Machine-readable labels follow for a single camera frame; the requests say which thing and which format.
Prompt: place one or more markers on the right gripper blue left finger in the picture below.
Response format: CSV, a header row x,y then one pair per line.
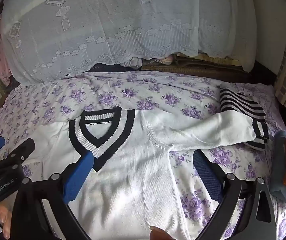
x,y
30,218

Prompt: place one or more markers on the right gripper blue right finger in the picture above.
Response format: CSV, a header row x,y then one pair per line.
x,y
256,220

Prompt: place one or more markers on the white V-neck knit sweater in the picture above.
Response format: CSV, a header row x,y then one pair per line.
x,y
142,174

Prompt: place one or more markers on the left hand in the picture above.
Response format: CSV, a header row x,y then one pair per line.
x,y
5,219

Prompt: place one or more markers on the right hand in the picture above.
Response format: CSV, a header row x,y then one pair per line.
x,y
159,234

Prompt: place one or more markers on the purple floral bed sheet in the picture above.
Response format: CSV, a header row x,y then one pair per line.
x,y
27,107

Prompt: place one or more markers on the black white striped garment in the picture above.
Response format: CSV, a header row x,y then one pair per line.
x,y
232,100

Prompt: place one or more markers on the white lace cover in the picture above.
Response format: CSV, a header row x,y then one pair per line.
x,y
45,40

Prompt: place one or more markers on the brown woven mat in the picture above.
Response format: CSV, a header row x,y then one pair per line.
x,y
227,69

